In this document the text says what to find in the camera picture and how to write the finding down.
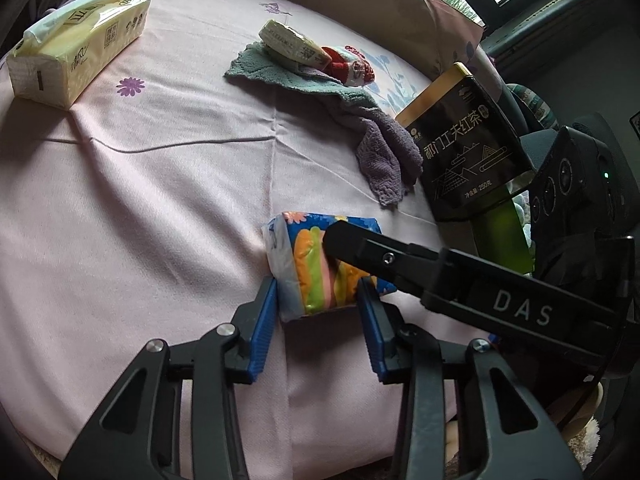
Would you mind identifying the grey radiator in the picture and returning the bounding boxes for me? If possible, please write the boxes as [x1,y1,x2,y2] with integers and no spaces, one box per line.
[482,0,640,81]

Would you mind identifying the green knitted cloth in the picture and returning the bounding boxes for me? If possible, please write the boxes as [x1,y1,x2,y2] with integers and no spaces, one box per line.
[510,82,558,133]

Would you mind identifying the black and gold tea box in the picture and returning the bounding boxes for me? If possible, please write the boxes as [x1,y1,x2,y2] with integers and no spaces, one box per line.
[395,61,537,275]

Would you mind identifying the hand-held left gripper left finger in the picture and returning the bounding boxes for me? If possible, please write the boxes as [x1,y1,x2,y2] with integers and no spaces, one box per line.
[57,276,279,480]

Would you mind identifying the purple towel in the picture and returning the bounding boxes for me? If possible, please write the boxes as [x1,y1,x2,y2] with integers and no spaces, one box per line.
[312,72,425,207]

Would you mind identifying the pink bed sheet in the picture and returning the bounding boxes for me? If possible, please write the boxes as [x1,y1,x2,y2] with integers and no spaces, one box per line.
[0,0,501,480]

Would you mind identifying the grey-green towel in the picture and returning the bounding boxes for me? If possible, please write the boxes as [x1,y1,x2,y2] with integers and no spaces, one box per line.
[223,41,381,111]

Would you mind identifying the large pale yellow tissue pack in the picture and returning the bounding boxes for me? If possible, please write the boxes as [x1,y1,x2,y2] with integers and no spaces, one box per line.
[7,0,153,111]

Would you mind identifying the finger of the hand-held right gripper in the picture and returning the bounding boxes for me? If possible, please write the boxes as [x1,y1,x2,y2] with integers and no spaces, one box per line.
[322,219,443,306]

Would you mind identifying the red and white knitted item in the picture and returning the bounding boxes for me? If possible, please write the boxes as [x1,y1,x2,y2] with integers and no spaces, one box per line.
[320,45,376,86]

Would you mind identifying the colourful flower-print tissue packet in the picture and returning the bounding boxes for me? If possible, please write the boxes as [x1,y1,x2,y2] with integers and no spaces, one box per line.
[261,210,398,323]

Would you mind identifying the small cream tissue packet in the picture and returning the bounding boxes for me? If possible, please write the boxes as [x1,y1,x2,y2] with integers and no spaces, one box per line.
[258,19,332,72]

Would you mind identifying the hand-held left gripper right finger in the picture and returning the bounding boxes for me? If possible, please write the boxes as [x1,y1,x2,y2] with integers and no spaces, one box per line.
[356,276,585,480]

